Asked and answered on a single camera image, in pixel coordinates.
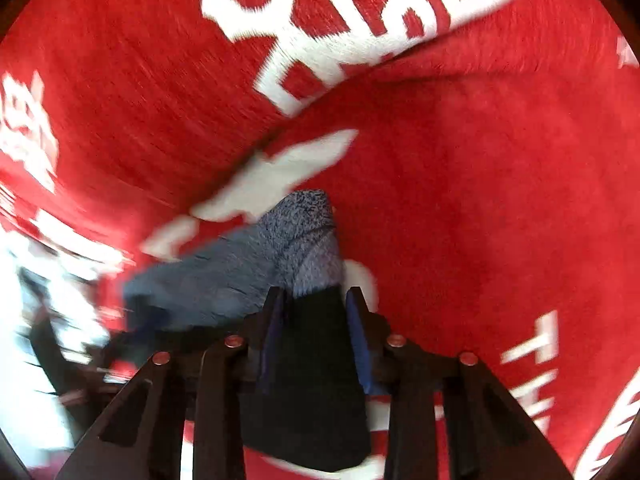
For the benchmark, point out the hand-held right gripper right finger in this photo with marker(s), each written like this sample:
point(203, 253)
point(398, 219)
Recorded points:
point(357, 340)

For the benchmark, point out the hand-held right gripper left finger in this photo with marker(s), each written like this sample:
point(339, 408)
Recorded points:
point(272, 332)

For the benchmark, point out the black pants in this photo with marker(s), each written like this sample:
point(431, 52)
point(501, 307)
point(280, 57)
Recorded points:
point(305, 385)

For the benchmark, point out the red printed blanket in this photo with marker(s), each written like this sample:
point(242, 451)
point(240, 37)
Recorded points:
point(475, 185)

